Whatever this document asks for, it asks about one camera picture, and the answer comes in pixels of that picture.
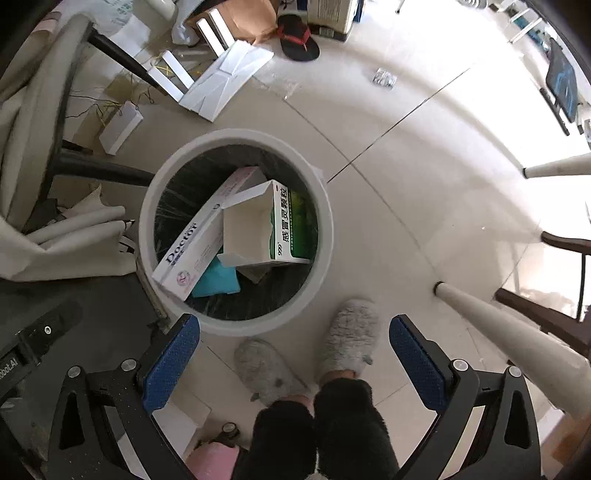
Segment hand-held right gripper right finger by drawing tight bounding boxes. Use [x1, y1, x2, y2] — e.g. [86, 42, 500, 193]
[389, 315, 541, 480]

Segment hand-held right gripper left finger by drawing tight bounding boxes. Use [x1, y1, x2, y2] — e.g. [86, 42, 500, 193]
[46, 314, 201, 480]

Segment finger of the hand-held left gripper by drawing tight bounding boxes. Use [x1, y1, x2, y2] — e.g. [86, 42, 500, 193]
[15, 299, 85, 371]

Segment teal plastic bag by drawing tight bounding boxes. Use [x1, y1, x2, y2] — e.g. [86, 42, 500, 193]
[191, 256, 241, 298]

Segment long white toothpaste box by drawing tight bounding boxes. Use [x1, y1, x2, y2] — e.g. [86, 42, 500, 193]
[151, 166, 269, 302]

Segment white round trash bin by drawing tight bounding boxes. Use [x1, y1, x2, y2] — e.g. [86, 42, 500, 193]
[139, 128, 334, 335]

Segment green white medicine box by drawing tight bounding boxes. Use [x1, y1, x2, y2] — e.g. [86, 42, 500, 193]
[217, 179, 319, 283]

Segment white paper sheet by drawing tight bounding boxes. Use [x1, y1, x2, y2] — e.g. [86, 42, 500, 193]
[154, 401, 204, 457]

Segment grey fluffy slipper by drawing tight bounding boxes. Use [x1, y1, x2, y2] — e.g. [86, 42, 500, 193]
[234, 338, 310, 407]
[316, 299, 380, 384]

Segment white tapered table leg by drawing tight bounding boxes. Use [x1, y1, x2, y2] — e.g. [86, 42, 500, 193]
[524, 152, 591, 180]
[434, 281, 591, 411]

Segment black fleece pants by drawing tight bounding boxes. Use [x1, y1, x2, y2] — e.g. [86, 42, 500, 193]
[233, 377, 400, 480]

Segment black bin liner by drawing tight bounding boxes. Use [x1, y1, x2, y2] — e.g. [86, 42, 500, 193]
[152, 144, 320, 321]

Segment dark wooden chair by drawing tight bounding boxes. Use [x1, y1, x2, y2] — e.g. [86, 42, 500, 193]
[494, 231, 591, 357]

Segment small white box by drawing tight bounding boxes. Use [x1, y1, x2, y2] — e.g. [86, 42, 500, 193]
[148, 51, 195, 102]
[98, 102, 144, 155]

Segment white foam packaging pieces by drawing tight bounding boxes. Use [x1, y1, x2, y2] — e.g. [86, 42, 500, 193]
[178, 41, 274, 123]

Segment black red flip-flop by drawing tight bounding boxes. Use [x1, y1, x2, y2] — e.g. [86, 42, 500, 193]
[277, 14, 321, 62]

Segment brown paper bag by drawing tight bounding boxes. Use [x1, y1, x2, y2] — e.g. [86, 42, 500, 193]
[185, 0, 280, 44]

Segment white appliance carton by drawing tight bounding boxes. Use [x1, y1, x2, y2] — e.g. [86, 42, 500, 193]
[307, 0, 358, 42]

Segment grey chair with black frame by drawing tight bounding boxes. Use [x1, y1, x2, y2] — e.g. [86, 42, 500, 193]
[0, 28, 172, 416]

